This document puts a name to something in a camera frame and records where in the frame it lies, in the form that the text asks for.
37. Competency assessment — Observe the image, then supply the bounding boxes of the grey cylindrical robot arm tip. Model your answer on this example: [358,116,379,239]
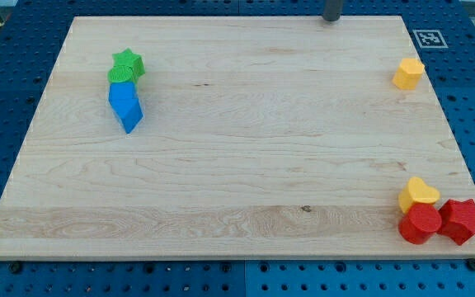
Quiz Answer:
[322,0,344,22]

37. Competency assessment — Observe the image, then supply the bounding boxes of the yellow hexagon block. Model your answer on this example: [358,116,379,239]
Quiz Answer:
[392,58,425,90]

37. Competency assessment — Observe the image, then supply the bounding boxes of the wooden board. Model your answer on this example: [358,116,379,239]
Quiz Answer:
[0,16,475,261]

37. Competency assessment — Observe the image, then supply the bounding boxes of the blue triangular block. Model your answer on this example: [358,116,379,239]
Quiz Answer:
[111,98,143,134]

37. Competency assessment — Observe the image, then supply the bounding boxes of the blue cube block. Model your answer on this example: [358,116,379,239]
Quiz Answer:
[108,82,138,104]

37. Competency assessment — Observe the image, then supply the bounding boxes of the green cylinder block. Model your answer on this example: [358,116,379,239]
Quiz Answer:
[107,65,136,83]

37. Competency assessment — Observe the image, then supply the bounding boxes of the green star block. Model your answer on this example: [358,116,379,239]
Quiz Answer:
[112,48,145,78]

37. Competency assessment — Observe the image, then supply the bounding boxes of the yellow heart block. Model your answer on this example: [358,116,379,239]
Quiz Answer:
[397,177,440,214]

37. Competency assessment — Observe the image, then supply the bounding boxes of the red cylinder block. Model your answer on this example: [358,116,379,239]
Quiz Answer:
[398,204,442,245]

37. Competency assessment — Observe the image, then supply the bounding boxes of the white fiducial marker tag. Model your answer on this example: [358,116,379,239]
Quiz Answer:
[413,29,448,49]

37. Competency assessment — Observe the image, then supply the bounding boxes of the red star block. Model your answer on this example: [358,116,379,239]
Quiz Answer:
[437,199,475,246]

